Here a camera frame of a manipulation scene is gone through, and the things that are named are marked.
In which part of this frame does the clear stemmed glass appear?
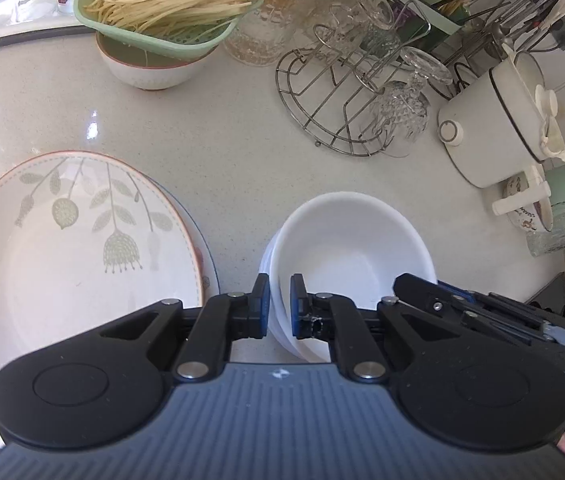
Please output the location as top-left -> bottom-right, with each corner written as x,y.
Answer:
313,4 -> 358,48
353,0 -> 403,58

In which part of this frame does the blue rimmed red flower plate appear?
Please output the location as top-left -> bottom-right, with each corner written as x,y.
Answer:
130,172 -> 222,306

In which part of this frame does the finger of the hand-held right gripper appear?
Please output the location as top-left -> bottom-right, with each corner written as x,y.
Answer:
393,274 -> 543,347
437,282 -> 565,333

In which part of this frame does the white bowl with orange base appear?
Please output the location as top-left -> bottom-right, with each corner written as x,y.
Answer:
95,30 -> 213,92

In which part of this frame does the green plastic colander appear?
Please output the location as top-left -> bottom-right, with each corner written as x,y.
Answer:
73,0 -> 266,58

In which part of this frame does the textured glass cup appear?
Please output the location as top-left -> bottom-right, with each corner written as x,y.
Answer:
527,202 -> 565,258

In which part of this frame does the small white bowl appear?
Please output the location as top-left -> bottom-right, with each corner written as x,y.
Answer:
270,191 -> 437,361

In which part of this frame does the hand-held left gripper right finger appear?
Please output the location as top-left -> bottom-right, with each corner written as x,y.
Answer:
290,273 -> 456,383

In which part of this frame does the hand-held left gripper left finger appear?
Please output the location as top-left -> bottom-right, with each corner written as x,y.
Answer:
97,272 -> 270,382

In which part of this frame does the green chopstick holder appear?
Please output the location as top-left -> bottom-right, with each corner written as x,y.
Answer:
390,0 -> 468,56

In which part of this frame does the round wire glass rack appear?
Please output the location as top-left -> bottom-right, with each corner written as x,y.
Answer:
275,7 -> 433,158

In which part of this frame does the textured stemmed glass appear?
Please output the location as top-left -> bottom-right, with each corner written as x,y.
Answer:
373,46 -> 456,157

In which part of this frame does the orange rimmed leaf print plate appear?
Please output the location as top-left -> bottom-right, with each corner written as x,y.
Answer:
0,151 -> 206,383

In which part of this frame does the white drip tray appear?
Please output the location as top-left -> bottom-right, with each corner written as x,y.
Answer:
0,0 -> 83,43

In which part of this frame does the dark metal dish rack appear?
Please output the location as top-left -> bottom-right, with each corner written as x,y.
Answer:
0,22 -> 98,60

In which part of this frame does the red lidded glass jar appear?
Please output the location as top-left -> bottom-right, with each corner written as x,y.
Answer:
222,0 -> 308,67

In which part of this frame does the floral mug with white handle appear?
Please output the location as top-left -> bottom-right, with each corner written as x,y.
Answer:
491,164 -> 558,233

